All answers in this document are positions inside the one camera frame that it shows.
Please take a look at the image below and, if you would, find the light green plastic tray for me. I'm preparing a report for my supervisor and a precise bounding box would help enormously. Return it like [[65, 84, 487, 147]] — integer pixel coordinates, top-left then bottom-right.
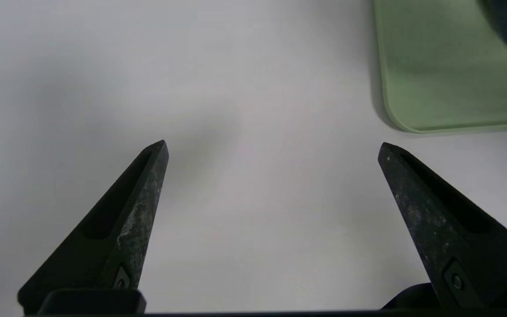
[[372, 0, 507, 134]]

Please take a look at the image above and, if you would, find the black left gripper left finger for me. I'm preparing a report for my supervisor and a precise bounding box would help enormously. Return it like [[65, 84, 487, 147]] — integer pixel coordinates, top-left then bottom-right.
[[17, 140, 169, 314]]

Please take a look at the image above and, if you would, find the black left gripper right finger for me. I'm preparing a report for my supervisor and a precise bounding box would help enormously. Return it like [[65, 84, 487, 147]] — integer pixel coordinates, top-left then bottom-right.
[[377, 142, 507, 309]]

